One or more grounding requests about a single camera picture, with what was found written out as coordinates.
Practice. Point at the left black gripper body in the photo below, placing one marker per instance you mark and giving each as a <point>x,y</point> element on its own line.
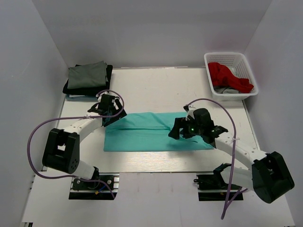
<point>113,110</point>

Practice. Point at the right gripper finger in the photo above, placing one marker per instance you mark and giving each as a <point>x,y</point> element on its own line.
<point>180,123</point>
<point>176,132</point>

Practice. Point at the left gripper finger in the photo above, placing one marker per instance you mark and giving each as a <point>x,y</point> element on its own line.
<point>119,106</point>
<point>107,121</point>

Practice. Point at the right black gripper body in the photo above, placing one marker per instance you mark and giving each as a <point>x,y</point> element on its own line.
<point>191,129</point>

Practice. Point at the teal t shirt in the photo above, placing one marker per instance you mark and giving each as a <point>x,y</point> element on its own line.
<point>148,132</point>

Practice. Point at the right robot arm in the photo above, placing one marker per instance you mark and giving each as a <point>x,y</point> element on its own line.
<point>266,173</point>

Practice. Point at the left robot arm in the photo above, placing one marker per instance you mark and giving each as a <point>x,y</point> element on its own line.
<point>62,151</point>

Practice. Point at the folded grey t shirt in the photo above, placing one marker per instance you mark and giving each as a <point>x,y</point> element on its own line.
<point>87,76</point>

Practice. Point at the grey t shirt in basket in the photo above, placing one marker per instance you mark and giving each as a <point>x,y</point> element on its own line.
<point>227,91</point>

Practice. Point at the folded light blue t shirt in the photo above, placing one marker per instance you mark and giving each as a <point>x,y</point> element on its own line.
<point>74,96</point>

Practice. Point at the red t shirt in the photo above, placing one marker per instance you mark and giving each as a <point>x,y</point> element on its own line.
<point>244,81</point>

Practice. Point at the white plastic basket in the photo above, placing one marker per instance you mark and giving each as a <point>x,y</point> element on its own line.
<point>239,67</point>

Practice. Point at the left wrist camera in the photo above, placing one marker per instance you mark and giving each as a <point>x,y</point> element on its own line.
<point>99,96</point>

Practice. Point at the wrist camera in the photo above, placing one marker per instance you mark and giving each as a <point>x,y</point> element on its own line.
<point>99,96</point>
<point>189,110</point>

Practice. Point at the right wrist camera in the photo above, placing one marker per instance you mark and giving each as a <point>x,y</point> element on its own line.
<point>189,110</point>

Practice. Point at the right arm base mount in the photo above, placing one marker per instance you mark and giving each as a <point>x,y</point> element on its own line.
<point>209,187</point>

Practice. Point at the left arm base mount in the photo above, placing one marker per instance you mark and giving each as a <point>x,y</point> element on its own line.
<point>94,191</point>

